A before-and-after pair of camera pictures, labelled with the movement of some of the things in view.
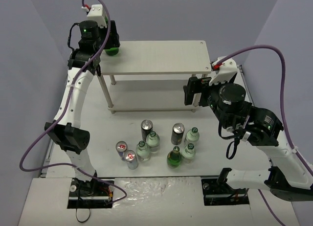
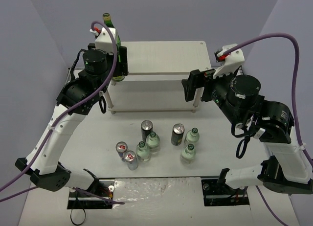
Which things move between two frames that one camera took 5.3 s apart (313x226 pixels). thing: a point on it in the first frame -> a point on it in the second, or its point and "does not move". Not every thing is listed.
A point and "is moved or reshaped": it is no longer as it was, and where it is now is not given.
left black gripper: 114,36 -> 122,63
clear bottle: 153,140 does not move
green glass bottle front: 174,158 -> 118,78
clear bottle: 143,151 does not move
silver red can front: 130,157 does not move
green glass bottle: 113,51 is moved or reshaped
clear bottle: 192,136 does not move
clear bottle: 189,154 does not move
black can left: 146,126 does not move
